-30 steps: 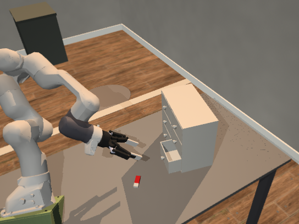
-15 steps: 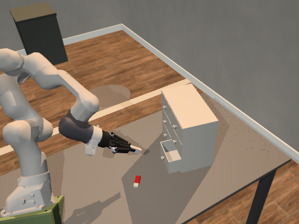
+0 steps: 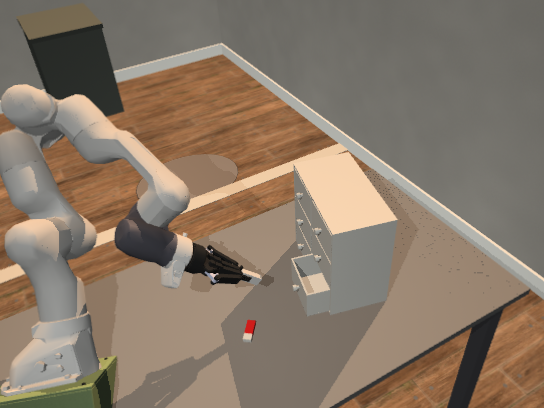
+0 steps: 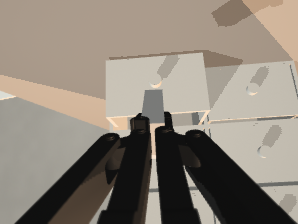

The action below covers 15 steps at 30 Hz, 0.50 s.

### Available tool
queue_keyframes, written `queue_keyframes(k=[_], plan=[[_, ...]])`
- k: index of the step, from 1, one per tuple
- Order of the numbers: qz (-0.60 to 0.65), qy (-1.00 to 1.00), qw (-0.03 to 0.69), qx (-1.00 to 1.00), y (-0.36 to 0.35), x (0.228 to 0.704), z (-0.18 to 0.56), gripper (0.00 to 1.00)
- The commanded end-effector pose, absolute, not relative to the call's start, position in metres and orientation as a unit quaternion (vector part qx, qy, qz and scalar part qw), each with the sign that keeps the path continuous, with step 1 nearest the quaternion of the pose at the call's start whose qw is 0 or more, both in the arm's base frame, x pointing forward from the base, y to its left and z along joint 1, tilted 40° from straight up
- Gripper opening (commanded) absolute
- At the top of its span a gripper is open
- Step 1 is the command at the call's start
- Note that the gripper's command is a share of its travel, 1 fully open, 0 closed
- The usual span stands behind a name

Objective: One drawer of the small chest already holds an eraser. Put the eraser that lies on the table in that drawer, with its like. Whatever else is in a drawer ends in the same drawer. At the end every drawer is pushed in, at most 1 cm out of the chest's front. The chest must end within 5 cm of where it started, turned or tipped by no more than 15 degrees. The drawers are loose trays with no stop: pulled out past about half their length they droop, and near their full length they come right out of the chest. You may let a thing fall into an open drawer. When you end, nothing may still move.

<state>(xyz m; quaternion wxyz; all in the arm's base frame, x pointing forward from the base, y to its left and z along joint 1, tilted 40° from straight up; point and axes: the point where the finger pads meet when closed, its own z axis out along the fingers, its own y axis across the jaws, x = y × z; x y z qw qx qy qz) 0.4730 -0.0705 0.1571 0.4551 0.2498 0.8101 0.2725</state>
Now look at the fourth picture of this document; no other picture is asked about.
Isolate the white chest of drawers with wooden top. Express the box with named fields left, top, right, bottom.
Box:
left=109, top=61, right=298, bottom=224

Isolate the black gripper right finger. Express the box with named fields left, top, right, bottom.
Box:
left=153, top=89, right=297, bottom=224

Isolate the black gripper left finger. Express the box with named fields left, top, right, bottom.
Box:
left=15, top=90, right=154, bottom=224

